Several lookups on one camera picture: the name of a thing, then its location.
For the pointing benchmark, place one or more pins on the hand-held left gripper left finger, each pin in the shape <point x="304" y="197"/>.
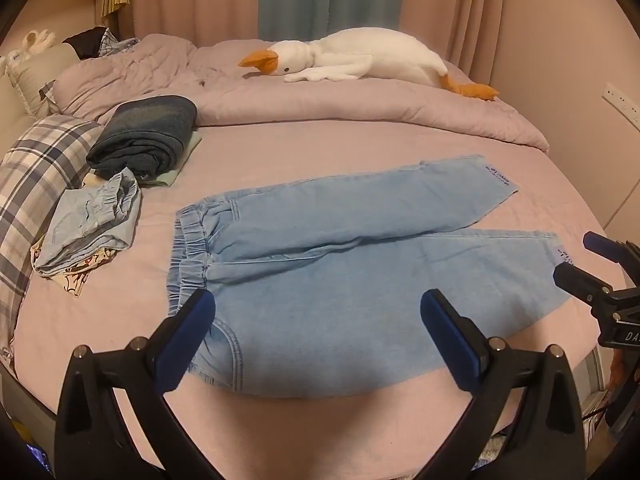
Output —
<point x="185" y="340"/>

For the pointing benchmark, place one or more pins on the plaid shirt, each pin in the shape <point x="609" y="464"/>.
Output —
<point x="115" y="45"/>

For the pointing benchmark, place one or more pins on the folded light denim garment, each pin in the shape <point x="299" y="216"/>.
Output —
<point x="85" y="230"/>

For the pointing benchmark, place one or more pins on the folded light green cloth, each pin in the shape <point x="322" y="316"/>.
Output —
<point x="170" y="177"/>

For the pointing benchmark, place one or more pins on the cartoon printed cloth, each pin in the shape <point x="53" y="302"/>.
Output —
<point x="75" y="280"/>

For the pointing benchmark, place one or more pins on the white rabbit plush toy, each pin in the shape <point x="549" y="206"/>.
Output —
<point x="37" y="39"/>

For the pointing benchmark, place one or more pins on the pink curtain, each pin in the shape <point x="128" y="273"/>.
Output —
<point x="450" y="10"/>
<point x="200" y="0"/>

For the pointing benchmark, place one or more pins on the plaid pillow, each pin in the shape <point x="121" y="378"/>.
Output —
<point x="35" y="170"/>

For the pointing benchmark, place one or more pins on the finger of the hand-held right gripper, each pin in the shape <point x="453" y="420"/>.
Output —
<point x="605" y="246"/>
<point x="580" y="280"/>

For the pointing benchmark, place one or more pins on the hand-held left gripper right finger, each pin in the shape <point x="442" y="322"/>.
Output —
<point x="447" y="340"/>

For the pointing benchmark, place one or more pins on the dark garment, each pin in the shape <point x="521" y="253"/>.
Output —
<point x="90" y="40"/>

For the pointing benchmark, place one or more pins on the white goose plush toy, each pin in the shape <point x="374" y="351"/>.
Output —
<point x="375" y="55"/>

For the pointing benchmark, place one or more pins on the folded dark blue jeans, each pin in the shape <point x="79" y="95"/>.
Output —
<point x="145" y="135"/>

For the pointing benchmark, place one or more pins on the white power strip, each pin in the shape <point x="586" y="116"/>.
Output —
<point x="622" y="102"/>

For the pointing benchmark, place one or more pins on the light blue denim pants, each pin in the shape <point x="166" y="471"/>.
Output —
<point x="350" y="285"/>

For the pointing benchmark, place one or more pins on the pink duvet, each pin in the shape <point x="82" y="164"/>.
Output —
<point x="325" y="105"/>

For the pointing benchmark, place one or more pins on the cream pillow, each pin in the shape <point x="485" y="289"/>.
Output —
<point x="45" y="70"/>

